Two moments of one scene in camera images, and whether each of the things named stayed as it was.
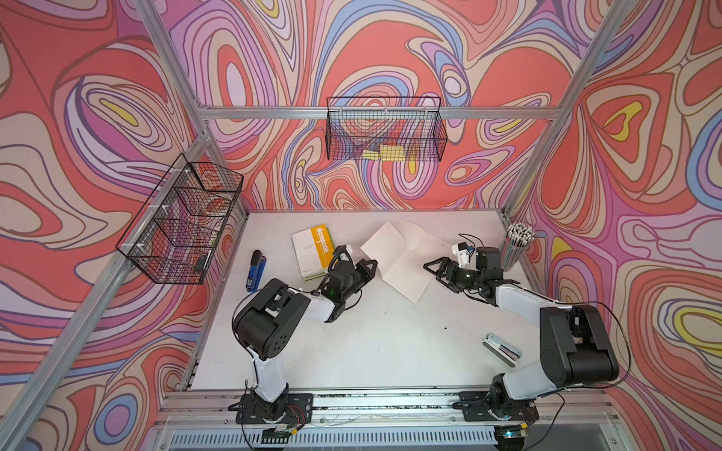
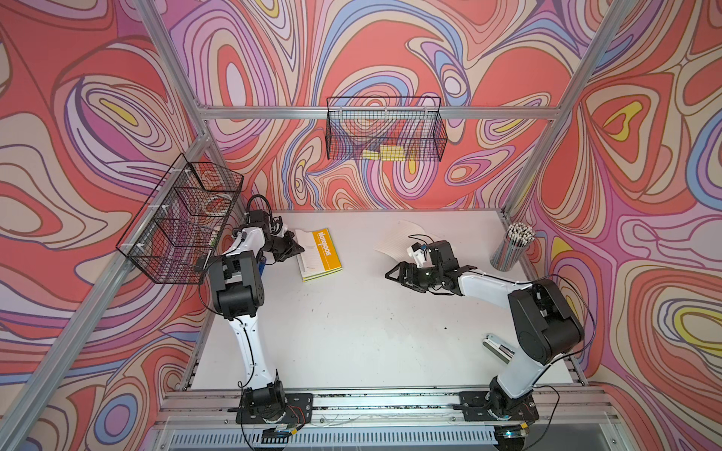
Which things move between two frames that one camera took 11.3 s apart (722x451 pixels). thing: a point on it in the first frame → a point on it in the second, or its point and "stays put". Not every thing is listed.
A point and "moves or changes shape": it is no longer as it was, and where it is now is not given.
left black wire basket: x=171 y=239 stays put
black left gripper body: x=353 y=288 → x=279 y=248
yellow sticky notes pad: x=387 y=153 stays put
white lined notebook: x=406 y=256 moves or changes shape
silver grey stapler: x=502 y=351 stays put
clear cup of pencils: x=518 y=237 stays put
